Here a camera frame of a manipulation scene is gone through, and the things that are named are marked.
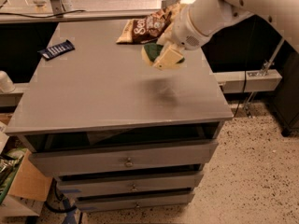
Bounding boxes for green and yellow sponge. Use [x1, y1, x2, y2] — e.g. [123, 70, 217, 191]
[141, 42, 186, 67]

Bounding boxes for bottom grey drawer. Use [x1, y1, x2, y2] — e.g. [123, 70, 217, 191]
[76, 189, 194, 212]

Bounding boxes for blue rxbar blueberry bar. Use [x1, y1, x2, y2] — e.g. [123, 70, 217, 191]
[38, 40, 75, 61]

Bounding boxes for green snack bags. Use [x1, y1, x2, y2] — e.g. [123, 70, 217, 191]
[0, 148, 26, 204]

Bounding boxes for grey drawer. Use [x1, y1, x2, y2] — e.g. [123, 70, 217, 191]
[58, 171, 204, 198]
[29, 140, 218, 176]
[76, 189, 194, 212]

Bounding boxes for cardboard box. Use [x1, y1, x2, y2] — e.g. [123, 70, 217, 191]
[0, 114, 53, 218]

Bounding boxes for white cup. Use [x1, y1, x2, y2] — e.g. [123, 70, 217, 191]
[0, 71, 15, 93]

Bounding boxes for black cable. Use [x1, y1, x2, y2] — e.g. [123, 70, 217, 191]
[233, 16, 257, 118]

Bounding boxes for top grey drawer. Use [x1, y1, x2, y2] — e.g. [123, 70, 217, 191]
[29, 140, 218, 176]

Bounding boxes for grey drawer cabinet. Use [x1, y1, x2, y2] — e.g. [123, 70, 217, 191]
[4, 18, 234, 214]

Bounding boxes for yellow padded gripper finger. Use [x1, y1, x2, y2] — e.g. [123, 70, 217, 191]
[157, 24, 173, 46]
[153, 45, 185, 70]

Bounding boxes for brown chip bag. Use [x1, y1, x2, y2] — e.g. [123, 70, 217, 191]
[116, 3, 186, 44]

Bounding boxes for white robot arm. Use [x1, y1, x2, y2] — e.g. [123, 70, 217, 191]
[153, 0, 299, 70]

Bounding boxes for middle grey drawer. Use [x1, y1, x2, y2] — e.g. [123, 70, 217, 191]
[58, 171, 204, 198]

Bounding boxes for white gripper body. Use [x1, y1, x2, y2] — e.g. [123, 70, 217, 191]
[171, 7, 209, 50]

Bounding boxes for grey metal rail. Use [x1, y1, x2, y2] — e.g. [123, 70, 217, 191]
[214, 69, 282, 93]

